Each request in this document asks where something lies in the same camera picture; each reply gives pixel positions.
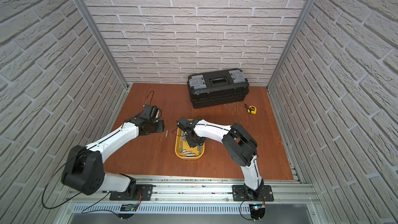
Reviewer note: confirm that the green circuit board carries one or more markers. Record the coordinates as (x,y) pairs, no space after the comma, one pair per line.
(257,212)
(129,207)

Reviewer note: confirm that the black plastic toolbox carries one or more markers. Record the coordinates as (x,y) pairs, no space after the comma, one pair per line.
(217,88)

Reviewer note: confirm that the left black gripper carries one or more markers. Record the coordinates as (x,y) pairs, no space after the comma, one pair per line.
(158,126)

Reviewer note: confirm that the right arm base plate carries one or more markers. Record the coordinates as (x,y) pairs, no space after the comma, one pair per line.
(242,193)

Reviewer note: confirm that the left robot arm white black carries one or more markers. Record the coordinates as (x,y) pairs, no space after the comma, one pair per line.
(84,169)

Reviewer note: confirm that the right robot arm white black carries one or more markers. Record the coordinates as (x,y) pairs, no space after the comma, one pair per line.
(240,145)

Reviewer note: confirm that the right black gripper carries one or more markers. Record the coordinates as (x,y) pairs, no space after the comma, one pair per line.
(191,144)

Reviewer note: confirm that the left green circuit board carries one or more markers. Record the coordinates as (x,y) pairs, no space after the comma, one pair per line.
(129,207)

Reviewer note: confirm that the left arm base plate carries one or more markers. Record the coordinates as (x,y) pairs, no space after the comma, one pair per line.
(135,192)

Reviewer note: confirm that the yellow plastic tray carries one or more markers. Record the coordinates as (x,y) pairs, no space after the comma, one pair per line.
(180,136)

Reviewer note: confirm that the yellow tape measure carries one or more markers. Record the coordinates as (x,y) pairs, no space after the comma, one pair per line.
(251,109)

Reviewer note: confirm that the right green circuit board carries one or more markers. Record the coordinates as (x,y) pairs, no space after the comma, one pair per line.
(257,212)

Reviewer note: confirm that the aluminium rail frame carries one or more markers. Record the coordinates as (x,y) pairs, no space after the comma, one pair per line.
(194,200)

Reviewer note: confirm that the silver sockets in tray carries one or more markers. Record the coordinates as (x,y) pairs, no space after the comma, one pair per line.
(184,151)

